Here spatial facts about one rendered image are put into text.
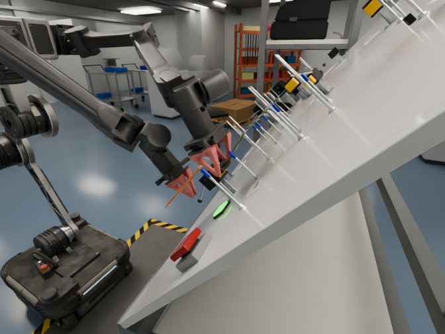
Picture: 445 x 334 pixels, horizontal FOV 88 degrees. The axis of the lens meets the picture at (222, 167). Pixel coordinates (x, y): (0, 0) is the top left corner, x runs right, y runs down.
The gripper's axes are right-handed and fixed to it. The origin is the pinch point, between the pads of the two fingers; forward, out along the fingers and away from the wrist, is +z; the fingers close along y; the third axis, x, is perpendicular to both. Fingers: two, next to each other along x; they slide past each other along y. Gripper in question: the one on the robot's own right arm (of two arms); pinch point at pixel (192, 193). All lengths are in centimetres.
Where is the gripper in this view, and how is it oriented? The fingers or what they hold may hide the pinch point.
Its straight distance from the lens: 66.7
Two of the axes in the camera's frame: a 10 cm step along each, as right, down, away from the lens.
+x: -6.4, 3.8, 6.7
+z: 6.2, 7.7, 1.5
